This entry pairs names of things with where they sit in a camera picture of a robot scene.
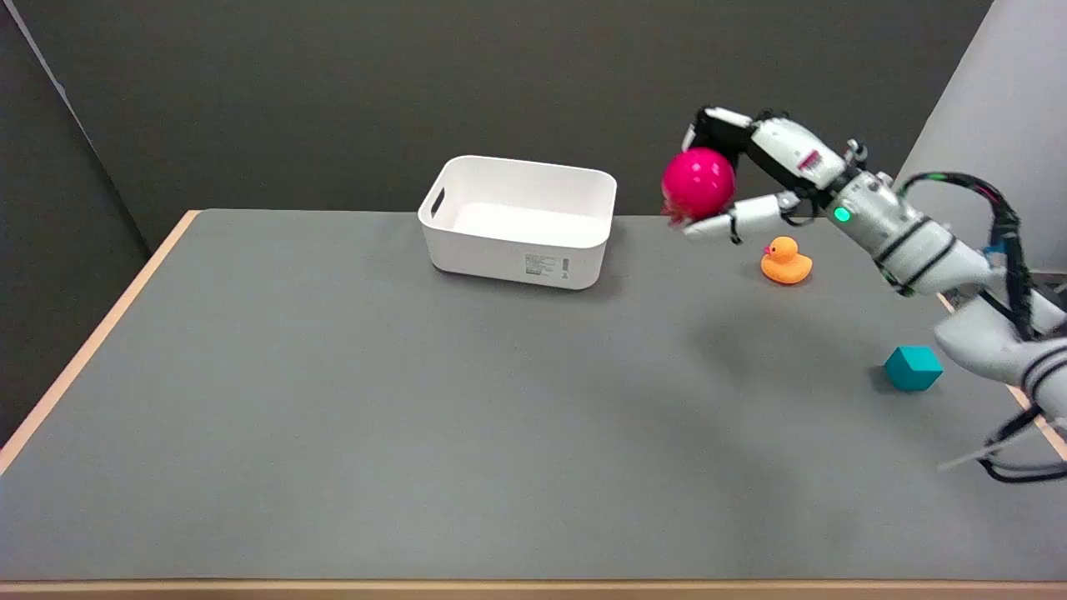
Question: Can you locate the white plastic storage box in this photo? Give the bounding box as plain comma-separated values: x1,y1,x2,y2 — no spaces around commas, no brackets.
417,155,619,292

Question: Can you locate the orange rubber duck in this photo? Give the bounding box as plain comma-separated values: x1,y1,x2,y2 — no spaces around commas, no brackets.
759,236,814,286

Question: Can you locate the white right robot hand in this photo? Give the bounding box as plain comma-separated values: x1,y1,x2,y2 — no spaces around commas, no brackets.
679,106,853,245

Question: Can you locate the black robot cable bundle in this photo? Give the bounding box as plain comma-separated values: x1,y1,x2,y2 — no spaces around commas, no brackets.
896,171,1067,484

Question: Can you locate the pink plastic pomegranate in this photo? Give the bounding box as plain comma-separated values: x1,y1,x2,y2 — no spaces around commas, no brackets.
661,147,738,226

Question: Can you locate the teal cube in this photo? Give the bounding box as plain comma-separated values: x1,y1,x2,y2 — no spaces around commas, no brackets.
883,345,944,393

